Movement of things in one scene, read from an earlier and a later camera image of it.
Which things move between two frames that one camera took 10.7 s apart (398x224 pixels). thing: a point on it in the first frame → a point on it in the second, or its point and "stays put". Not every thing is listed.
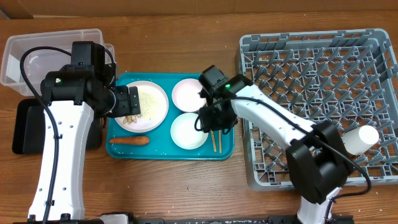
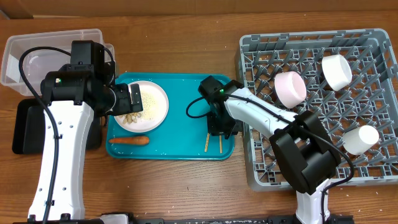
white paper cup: x=357 y=141 stays put
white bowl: x=183 y=133 → x=337 y=71
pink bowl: x=185 y=96 → x=290 y=88
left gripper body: x=125 y=104 stays put
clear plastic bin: x=38 y=63 stays put
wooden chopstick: x=213 y=140 → x=206 y=144
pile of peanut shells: x=130 y=119 stays put
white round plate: x=154 y=107 stays put
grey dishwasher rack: x=349 y=78 stays put
